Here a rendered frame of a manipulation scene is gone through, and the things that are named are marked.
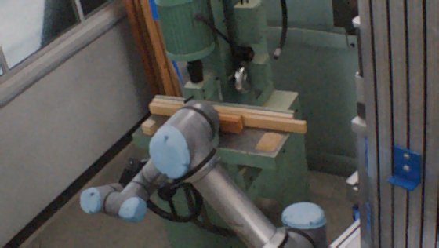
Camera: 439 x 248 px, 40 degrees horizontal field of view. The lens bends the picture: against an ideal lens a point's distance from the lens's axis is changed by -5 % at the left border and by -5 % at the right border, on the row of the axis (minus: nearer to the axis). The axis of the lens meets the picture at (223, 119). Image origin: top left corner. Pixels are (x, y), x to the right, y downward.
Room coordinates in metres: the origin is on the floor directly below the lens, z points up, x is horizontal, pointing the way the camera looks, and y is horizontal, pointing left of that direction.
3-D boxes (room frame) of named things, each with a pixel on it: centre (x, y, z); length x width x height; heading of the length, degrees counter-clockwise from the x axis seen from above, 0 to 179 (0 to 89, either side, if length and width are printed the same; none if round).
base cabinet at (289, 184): (2.17, 0.00, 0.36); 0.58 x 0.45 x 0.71; 148
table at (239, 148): (1.95, 0.08, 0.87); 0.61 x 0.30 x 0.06; 58
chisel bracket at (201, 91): (2.08, 0.05, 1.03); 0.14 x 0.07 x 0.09; 148
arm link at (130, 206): (1.46, 0.32, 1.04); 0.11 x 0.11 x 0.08; 56
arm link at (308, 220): (1.26, -0.16, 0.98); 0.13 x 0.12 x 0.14; 146
